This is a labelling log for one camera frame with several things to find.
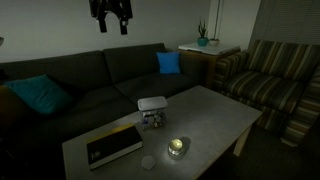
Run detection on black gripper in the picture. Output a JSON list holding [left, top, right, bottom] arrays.
[[88, 0, 134, 36]]

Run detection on dark grey sofa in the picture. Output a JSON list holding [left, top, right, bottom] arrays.
[[0, 42, 208, 180]]

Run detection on blue cushion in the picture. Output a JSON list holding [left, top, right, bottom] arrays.
[[155, 50, 182, 75]]

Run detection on plant in teal pot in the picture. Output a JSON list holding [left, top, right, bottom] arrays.
[[196, 19, 210, 47]]

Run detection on teal cushion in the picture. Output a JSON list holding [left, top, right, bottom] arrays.
[[3, 73, 74, 116]]

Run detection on small white pot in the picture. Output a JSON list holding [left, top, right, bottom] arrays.
[[208, 38, 221, 47]]

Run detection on wooden side table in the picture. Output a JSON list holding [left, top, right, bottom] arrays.
[[178, 46, 242, 89]]

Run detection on transparent container with contents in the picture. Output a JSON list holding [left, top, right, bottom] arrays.
[[140, 108, 167, 131]]

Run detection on glass candle jar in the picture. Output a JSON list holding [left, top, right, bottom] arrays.
[[167, 137, 186, 159]]

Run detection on round grey coaster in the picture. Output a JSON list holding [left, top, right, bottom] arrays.
[[140, 154, 157, 170]]

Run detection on striped armchair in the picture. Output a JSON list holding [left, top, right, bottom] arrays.
[[213, 39, 320, 148]]

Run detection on white table leg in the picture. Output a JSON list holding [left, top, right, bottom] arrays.
[[233, 125, 252, 158]]

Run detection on window blinds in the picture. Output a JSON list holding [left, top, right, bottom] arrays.
[[248, 0, 320, 46]]

